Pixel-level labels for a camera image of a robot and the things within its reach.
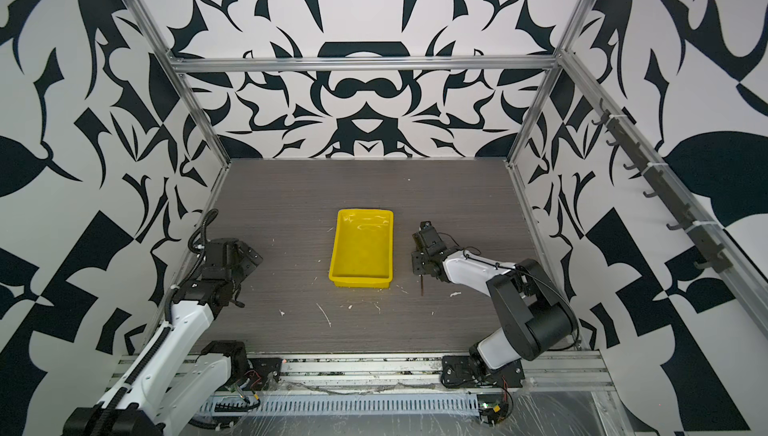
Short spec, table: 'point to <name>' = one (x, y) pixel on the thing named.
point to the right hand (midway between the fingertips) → (425, 257)
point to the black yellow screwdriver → (422, 285)
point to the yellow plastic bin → (362, 249)
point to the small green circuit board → (491, 412)
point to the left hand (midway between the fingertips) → (240, 257)
